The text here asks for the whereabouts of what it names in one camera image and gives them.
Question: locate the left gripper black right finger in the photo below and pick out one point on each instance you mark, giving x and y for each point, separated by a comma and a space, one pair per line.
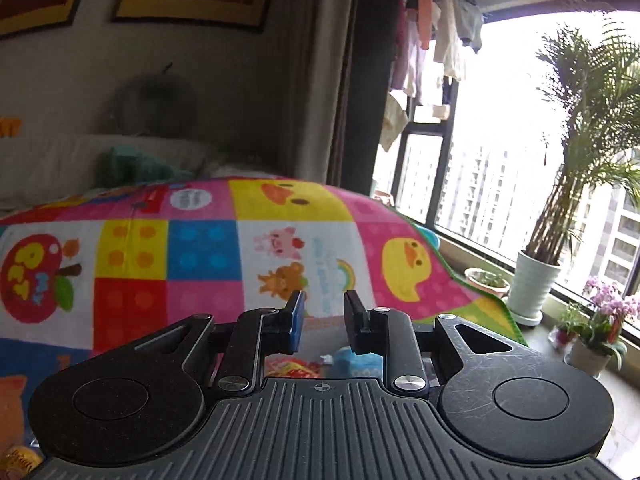
388, 333

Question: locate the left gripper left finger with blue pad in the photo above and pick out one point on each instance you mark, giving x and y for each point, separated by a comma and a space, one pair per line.
256, 334

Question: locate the blue white tissue pack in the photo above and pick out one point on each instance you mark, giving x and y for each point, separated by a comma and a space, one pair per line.
349, 364

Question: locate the bread squishy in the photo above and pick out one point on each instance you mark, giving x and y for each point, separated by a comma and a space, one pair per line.
17, 462

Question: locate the blue plastic bucket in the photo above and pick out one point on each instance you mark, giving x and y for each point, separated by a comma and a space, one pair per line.
430, 236

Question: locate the pink orchid in white pot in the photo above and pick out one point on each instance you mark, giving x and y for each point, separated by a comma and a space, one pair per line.
591, 342

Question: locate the colourful cartoon play mat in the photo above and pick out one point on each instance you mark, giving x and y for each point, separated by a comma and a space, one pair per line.
86, 274

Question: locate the white pot palm plant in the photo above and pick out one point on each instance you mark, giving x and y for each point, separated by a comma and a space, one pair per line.
592, 81

